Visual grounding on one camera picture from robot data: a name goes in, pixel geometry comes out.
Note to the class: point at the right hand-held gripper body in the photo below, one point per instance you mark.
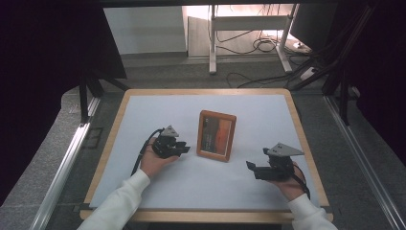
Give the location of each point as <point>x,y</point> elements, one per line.
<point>281,171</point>

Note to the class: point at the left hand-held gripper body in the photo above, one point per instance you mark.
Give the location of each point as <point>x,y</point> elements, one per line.
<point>166,148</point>

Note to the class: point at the wooden photo frame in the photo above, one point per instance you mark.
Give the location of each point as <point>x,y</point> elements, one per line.
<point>215,135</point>

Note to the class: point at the person's left hand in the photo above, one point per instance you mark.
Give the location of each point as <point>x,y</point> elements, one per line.
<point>151,163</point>

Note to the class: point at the person's right hand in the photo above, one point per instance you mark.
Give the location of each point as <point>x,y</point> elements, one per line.
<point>292,188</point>

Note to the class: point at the white table with wooden rim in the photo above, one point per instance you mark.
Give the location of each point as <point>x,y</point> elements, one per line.
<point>159,108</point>

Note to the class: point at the dark floor hatch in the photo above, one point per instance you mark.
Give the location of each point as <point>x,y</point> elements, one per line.
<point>93,138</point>

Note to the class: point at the white power strip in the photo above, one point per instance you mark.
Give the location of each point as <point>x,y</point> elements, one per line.
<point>308,73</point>

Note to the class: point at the black metal stand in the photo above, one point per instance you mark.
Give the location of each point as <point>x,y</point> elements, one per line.
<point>344,96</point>
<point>83,99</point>

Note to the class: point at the white panel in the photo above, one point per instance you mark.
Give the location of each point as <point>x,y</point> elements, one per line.
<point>143,30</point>

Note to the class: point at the dark monitor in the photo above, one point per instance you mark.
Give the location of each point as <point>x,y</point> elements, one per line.
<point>312,25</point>

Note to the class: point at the dark curtain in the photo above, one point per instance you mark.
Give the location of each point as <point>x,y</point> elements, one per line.
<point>38,80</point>
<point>386,64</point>

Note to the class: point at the aluminium rail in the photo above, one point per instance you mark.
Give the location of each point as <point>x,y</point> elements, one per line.
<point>63,169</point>
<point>364,150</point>

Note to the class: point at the white desk frame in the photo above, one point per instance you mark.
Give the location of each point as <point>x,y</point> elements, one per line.
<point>249,23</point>

